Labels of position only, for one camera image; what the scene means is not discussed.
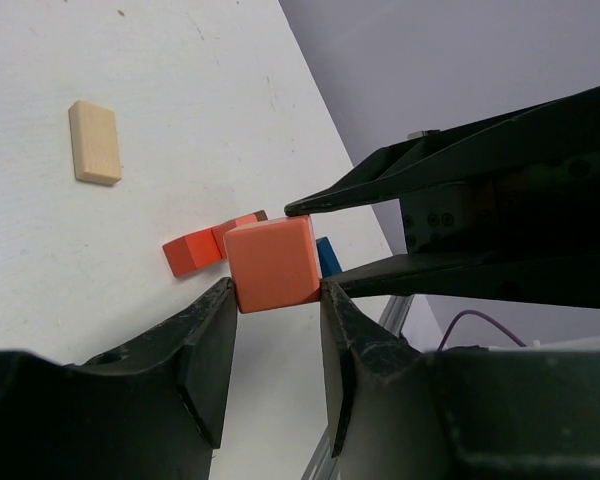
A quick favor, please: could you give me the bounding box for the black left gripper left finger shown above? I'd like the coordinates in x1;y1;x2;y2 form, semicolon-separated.
0;278;237;479

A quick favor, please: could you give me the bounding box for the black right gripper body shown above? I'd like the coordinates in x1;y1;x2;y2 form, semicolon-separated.
400;152;600;253

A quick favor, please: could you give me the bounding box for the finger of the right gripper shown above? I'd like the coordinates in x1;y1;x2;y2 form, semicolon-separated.
329;252;600;309
284;86;600;216

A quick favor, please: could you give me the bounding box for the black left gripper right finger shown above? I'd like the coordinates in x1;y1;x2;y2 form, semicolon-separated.
320;281;600;479

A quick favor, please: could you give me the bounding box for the red-orange rectangular block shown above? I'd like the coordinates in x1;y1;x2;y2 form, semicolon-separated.
162;228;222;278

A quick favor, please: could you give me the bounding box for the orange cube with window print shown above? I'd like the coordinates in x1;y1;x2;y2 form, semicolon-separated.
224;215;321;314

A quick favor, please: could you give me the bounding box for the small orange cube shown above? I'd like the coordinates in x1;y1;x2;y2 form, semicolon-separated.
212;213;258;249

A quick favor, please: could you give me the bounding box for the blue rectangular block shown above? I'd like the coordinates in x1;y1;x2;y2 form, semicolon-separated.
316;237;342;278

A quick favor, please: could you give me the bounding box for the cream rectangular wood block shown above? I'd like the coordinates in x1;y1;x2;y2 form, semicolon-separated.
69;100;122;186

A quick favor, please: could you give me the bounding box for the brown rectangular block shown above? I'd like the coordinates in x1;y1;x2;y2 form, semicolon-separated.
254;210;268;222

